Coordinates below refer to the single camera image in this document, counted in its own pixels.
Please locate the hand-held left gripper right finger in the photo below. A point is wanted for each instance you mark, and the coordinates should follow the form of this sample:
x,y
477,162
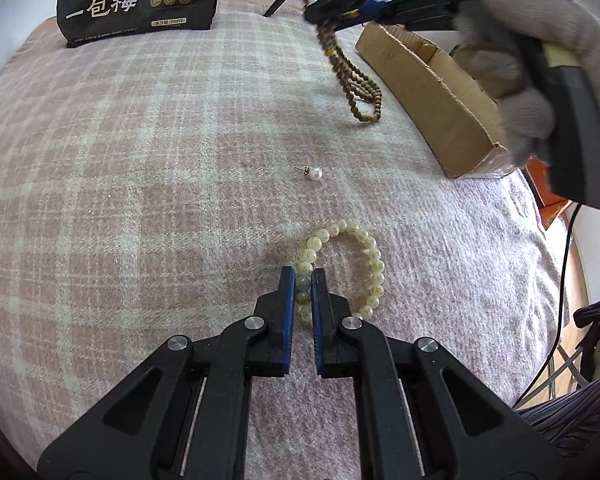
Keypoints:
x,y
319,320

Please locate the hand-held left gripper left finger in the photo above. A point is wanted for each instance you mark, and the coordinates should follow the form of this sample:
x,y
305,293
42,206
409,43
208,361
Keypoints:
x,y
289,310

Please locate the cardboard box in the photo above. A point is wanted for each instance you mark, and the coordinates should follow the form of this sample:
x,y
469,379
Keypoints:
x,y
430,90

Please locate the person's right hand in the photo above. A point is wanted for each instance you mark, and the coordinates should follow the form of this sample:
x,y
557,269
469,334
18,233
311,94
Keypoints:
x,y
510,15

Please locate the orange covered stool with boxes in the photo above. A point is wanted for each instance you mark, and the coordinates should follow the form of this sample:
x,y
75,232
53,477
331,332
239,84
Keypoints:
x,y
545,200

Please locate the pearl earring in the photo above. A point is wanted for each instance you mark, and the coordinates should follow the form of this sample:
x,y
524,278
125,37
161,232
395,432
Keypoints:
x,y
314,174

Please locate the dark cloth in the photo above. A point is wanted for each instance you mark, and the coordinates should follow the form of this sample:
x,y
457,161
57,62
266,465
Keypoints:
x,y
592,330

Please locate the black snack bag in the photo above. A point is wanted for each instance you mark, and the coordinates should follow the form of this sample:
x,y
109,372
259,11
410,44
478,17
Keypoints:
x,y
130,5

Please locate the striped trousers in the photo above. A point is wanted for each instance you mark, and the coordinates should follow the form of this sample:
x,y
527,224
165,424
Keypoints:
x,y
580,410

